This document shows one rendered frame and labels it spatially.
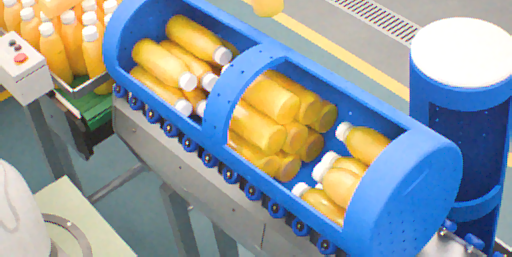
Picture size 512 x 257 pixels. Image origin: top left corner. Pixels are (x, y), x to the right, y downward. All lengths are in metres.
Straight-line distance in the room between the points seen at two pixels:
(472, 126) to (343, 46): 1.51
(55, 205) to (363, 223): 0.65
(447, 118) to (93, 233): 1.13
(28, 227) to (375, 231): 0.61
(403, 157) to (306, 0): 2.70
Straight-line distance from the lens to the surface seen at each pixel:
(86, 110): 2.17
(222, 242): 2.55
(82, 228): 1.62
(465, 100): 1.90
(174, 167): 1.98
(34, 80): 2.07
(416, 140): 1.44
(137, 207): 3.13
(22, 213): 1.42
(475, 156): 2.39
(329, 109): 1.74
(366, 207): 1.41
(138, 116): 2.05
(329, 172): 1.54
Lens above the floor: 2.22
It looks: 40 degrees down
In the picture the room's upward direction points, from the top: 9 degrees counter-clockwise
